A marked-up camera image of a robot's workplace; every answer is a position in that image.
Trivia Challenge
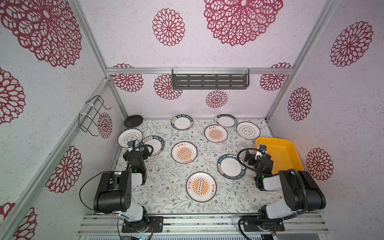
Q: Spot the white plate grey motif left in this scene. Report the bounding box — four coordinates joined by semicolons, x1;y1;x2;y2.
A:
118;129;143;148

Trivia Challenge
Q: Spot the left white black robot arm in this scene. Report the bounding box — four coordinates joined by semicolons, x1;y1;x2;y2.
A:
93;145;154;232

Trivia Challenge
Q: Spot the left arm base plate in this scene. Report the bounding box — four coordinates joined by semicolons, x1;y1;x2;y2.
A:
122;216;164;234

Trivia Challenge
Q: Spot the aluminium front rail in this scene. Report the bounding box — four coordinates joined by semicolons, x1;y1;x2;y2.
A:
76;213;330;237

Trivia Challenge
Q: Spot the floral patterned table mat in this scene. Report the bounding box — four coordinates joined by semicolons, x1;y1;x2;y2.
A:
132;120;283;214

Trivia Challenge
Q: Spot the orange sunburst plate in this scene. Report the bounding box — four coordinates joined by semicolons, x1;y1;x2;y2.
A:
186;172;218;203
204;125;228;144
171;141;198;164

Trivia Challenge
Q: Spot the white plate grey motif right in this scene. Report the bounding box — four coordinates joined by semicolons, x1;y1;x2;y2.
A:
236;122;261;140

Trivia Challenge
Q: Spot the orange sunburst plate front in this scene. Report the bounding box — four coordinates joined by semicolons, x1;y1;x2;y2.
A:
186;172;218;203

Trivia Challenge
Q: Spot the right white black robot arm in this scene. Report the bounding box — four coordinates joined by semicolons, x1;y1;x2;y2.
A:
237;148;326;222

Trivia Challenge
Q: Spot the black wire wall rack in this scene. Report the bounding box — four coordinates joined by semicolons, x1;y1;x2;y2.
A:
78;95;112;137

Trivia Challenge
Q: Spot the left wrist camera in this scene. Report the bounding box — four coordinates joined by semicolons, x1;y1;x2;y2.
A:
127;140;136;151

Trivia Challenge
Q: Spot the green rim plate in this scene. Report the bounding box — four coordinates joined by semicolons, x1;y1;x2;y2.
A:
171;115;194;131
217;154;246;180
215;114;238;128
140;135;165;157

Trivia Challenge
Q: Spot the orange sunburst plate back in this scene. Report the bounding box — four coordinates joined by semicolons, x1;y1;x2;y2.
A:
204;125;228;144

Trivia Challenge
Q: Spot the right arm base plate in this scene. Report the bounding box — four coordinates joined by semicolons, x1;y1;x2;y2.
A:
239;216;286;232

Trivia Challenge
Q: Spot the yellow plastic bin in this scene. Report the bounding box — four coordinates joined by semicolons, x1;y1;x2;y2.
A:
256;137;304;174

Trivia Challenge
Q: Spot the dark grey wall shelf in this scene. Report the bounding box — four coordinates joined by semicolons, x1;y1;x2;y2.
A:
171;69;250;90

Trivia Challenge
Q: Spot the small black dish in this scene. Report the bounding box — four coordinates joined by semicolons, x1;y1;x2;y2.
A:
124;115;143;128

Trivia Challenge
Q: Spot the white plate grey motif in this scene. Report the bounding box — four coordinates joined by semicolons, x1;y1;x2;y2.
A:
236;122;261;140
118;129;143;148

